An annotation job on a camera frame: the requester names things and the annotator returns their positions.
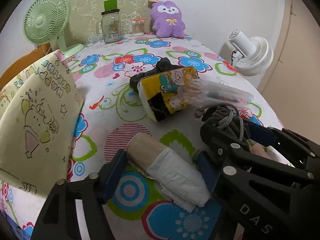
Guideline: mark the grey drawstring pouch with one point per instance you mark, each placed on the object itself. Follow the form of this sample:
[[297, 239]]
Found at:
[[225, 117]]

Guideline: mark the toothpick jar orange lid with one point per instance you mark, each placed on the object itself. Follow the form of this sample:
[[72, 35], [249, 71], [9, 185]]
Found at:
[[138, 26]]

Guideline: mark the beige door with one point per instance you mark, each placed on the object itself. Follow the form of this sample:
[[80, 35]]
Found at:
[[291, 83]]

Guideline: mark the green patterned wall board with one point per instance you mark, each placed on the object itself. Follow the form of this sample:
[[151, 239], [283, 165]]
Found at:
[[85, 14]]

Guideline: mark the clear plastic pen pouch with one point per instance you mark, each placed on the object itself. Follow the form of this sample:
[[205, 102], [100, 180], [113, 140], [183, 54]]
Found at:
[[202, 92]]

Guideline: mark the glass mason jar mug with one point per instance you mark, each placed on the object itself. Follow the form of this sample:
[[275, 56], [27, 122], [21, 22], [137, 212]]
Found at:
[[109, 27]]

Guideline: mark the black plastic bag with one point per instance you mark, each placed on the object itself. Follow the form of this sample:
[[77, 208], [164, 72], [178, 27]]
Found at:
[[163, 65]]

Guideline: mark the white tissue pack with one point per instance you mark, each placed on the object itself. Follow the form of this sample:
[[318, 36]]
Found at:
[[178, 179]]

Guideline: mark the green desk fan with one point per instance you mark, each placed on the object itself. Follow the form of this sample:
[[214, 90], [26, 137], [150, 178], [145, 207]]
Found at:
[[45, 22]]

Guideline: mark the pink paper packet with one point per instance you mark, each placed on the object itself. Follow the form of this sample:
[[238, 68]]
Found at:
[[258, 149]]

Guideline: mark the white standing fan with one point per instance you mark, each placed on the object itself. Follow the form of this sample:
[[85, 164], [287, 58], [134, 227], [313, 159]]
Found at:
[[250, 56]]

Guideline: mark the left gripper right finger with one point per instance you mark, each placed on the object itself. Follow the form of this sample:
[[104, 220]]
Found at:
[[215, 187]]

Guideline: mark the yellow fabric storage box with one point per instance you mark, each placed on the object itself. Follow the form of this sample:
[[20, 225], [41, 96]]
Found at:
[[39, 111]]

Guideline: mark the purple plush bunny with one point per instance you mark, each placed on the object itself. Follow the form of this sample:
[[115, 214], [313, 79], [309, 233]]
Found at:
[[167, 20]]

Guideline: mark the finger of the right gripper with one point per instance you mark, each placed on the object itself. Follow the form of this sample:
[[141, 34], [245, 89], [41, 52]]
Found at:
[[237, 153], [289, 144]]

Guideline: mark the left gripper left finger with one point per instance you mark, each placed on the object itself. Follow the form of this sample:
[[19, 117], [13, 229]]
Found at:
[[58, 218]]

